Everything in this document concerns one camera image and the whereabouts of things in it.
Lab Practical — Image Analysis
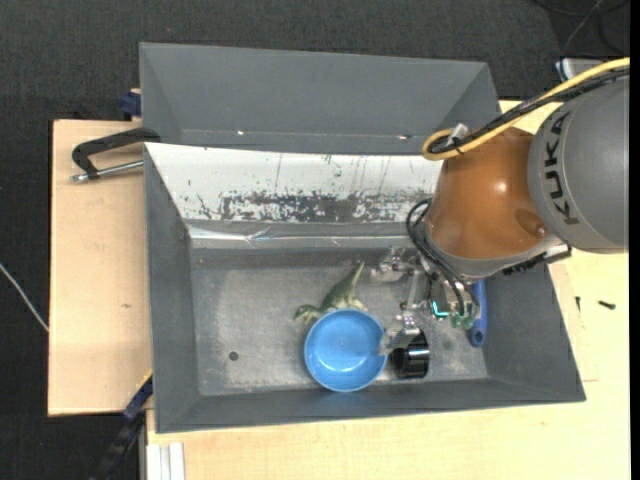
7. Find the green toy dinosaur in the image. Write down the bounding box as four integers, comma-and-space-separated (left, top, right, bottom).
293, 260, 372, 325

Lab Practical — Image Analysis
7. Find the black ribbed knob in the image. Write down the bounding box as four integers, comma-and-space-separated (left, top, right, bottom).
389, 330, 432, 381

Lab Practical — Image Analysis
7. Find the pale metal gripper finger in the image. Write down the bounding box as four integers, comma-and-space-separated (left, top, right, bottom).
370, 246, 419, 283
378, 315, 422, 358

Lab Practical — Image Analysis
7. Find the blue bowl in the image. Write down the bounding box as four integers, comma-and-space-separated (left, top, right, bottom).
303, 308, 390, 394

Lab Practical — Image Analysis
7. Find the grey metal bin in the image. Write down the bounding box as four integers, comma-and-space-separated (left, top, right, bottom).
138, 41, 587, 434

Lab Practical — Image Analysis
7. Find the pale flat board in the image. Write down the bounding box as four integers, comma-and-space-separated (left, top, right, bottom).
47, 119, 156, 418

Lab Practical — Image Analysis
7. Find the blue tool handle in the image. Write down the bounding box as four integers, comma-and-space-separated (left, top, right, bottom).
466, 278, 489, 348

